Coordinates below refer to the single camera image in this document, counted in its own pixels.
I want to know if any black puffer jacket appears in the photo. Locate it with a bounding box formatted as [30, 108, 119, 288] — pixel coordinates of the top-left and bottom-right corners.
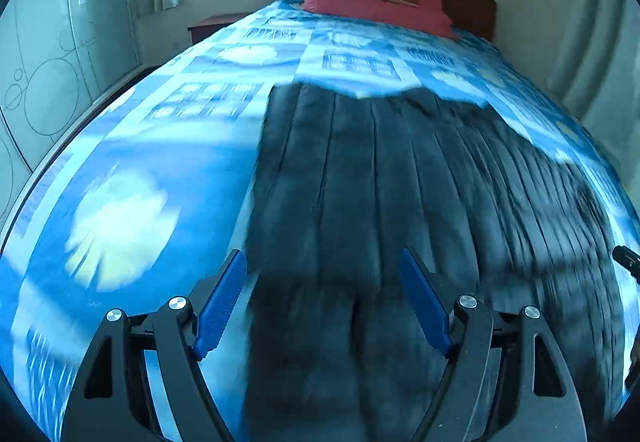
[242, 82, 632, 442]

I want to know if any long grey curtain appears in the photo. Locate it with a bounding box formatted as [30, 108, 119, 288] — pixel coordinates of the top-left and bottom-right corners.
[545, 0, 640, 139]

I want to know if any frosted glass sliding wardrobe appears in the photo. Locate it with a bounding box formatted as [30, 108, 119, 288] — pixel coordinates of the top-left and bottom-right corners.
[0, 0, 142, 233]

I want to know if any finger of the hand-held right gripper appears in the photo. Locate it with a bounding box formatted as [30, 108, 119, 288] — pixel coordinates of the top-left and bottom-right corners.
[612, 245, 640, 281]

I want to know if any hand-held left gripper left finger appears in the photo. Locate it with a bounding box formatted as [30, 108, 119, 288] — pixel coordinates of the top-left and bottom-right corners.
[60, 249, 248, 442]

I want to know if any wooden nightstand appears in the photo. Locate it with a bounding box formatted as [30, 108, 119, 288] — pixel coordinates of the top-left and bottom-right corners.
[187, 14, 246, 45]

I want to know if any bed with blue patterned sheet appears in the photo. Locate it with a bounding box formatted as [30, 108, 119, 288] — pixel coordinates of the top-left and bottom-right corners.
[0, 0, 640, 442]

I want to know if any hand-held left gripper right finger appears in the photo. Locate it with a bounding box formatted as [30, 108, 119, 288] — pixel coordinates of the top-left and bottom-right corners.
[397, 247, 588, 442]

